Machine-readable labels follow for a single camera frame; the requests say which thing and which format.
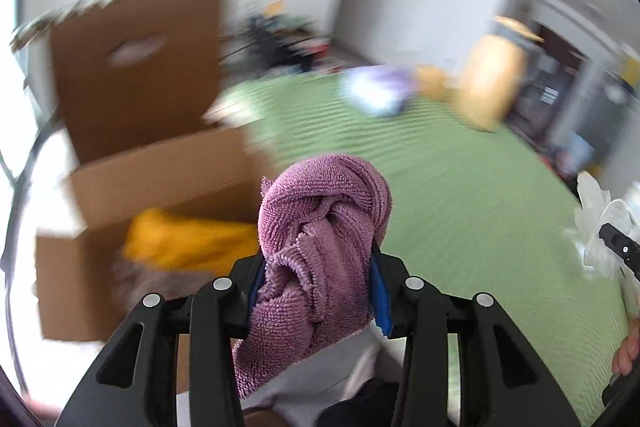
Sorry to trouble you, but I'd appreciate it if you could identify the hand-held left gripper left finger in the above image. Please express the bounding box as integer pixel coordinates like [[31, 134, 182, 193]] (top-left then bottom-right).
[[57, 253, 267, 427]]

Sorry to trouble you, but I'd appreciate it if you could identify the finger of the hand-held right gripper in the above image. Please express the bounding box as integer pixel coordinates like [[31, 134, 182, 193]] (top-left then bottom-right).
[[597, 221, 640, 281]]

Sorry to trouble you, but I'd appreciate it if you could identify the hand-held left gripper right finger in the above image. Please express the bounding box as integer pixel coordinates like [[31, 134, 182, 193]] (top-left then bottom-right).
[[369, 238, 582, 427]]

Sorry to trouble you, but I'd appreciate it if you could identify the white plastic bag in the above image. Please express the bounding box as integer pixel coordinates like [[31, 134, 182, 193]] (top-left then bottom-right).
[[564, 171, 640, 282]]

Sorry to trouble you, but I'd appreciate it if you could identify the yellow bag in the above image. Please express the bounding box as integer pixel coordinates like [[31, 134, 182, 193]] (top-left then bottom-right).
[[121, 206, 262, 277]]

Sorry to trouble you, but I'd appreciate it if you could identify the purple towel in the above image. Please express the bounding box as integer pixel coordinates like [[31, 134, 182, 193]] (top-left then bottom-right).
[[231, 153, 394, 400]]

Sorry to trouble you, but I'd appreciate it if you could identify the brown cardboard box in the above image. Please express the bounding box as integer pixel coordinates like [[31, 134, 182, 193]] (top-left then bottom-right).
[[34, 0, 283, 344]]

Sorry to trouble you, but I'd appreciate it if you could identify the person's right hand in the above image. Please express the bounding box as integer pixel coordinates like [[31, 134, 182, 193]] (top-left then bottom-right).
[[612, 321, 640, 377]]

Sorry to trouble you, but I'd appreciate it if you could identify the person's grey clothing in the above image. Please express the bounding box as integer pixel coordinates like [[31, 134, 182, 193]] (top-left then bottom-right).
[[240, 329, 403, 427]]

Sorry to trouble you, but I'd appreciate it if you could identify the grey refrigerator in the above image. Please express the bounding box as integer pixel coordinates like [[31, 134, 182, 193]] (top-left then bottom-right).
[[582, 52, 640, 178]]

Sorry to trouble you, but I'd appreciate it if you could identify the dark wooden entrance door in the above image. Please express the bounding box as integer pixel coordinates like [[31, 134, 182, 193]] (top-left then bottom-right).
[[505, 19, 588, 148]]

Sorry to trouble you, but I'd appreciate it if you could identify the purple tissue pack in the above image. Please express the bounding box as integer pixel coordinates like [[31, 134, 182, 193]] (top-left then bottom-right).
[[339, 65, 417, 118]]

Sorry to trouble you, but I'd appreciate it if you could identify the yellow thermos jug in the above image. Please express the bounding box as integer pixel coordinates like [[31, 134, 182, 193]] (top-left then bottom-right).
[[456, 16, 545, 134]]

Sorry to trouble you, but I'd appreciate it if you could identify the yellow ceramic cup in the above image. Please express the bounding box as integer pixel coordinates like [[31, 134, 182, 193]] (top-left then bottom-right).
[[414, 64, 451, 100]]

